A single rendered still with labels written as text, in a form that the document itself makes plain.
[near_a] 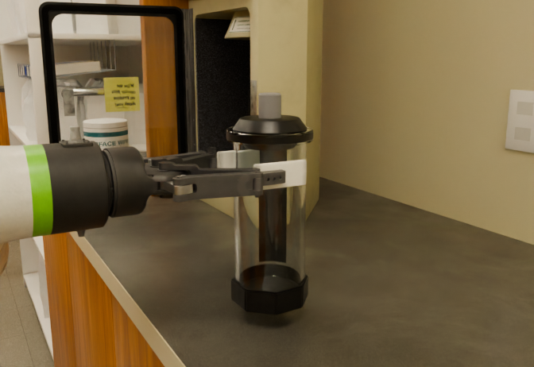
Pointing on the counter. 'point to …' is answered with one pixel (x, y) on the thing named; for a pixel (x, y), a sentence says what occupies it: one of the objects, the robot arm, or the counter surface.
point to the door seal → (111, 12)
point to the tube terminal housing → (279, 49)
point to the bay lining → (220, 83)
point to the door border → (117, 15)
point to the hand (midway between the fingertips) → (267, 167)
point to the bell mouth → (239, 26)
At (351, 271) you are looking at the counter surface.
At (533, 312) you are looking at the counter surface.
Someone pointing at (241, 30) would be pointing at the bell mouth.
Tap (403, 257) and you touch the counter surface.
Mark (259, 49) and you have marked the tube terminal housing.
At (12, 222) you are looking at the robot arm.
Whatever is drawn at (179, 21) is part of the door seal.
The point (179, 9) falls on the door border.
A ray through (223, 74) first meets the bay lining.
